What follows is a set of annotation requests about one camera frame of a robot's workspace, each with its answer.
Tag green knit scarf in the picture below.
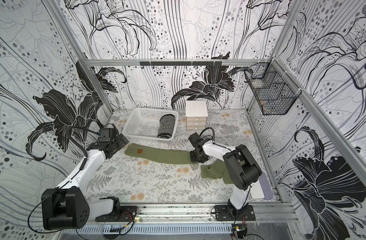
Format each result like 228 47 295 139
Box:
125 144 233 185

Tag white plastic perforated basket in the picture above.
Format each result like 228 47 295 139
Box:
122 108 179 142

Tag black white patterned knit scarf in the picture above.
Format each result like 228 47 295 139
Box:
158 114 176 139

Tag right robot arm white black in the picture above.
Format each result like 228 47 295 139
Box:
188 133 265 222

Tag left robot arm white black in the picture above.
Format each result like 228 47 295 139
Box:
41 126 129 231

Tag white small drawer box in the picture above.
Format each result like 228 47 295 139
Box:
185 100 208 131

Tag white purple flat objects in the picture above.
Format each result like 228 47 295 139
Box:
250 173 274 201

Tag small black electronics box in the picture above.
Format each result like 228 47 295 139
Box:
230 225 247 239

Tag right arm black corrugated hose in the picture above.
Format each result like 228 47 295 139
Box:
199 126 216 143

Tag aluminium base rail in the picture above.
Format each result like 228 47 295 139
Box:
90 202 299 224

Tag white slotted cable duct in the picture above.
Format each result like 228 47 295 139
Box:
63 224 232 235

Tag black wire wall basket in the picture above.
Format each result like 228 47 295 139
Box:
244 61 297 116

